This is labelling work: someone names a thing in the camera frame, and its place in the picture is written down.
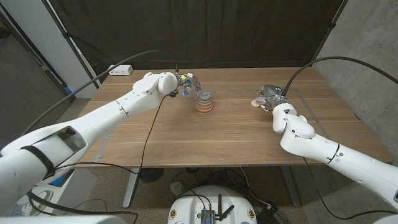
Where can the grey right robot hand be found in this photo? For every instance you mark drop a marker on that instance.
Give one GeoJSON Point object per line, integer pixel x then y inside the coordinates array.
{"type": "Point", "coordinates": [272, 93]}

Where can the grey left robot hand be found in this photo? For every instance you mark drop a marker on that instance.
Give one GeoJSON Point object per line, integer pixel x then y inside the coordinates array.
{"type": "Point", "coordinates": [186, 84]}

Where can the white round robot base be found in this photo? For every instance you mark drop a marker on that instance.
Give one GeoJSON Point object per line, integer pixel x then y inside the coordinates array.
{"type": "Point", "coordinates": [186, 208]}

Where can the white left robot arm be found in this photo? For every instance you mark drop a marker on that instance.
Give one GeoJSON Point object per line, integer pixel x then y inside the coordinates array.
{"type": "Point", "coordinates": [109, 115]}

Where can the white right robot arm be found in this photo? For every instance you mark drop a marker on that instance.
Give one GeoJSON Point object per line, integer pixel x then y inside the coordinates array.
{"type": "Point", "coordinates": [326, 149]}

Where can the black fabric backdrop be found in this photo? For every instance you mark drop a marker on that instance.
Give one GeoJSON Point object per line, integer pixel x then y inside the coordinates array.
{"type": "Point", "coordinates": [199, 31]}

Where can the white power strip box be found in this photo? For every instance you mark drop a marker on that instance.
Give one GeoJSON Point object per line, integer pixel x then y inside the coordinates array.
{"type": "Point", "coordinates": [120, 70]}

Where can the black backdrop stand pole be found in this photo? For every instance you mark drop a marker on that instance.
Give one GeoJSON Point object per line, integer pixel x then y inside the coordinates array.
{"type": "Point", "coordinates": [332, 25]}
{"type": "Point", "coordinates": [66, 35]}

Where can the black round floor fan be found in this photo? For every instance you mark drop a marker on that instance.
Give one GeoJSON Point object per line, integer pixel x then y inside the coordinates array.
{"type": "Point", "coordinates": [150, 175]}

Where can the grey table leg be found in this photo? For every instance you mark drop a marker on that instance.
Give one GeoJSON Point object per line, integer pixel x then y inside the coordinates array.
{"type": "Point", "coordinates": [292, 189]}

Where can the grey round floor puck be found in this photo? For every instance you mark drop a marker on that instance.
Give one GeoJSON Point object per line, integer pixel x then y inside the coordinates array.
{"type": "Point", "coordinates": [177, 188]}

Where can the white table leg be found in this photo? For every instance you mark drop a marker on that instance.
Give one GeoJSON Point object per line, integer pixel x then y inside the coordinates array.
{"type": "Point", "coordinates": [130, 189]}

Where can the black power adapter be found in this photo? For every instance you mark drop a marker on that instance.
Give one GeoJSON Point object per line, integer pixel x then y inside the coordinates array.
{"type": "Point", "coordinates": [269, 216]}

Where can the grey antenna radio module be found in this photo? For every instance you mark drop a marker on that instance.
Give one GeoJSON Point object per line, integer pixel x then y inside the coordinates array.
{"type": "Point", "coordinates": [207, 216]}

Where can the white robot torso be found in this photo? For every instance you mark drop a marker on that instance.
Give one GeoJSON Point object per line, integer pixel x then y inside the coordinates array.
{"type": "Point", "coordinates": [62, 220]}

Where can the white grey sneaker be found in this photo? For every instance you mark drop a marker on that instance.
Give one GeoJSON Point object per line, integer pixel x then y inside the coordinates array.
{"type": "Point", "coordinates": [40, 199]}

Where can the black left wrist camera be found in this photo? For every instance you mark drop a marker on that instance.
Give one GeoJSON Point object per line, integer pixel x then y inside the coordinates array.
{"type": "Point", "coordinates": [172, 93]}

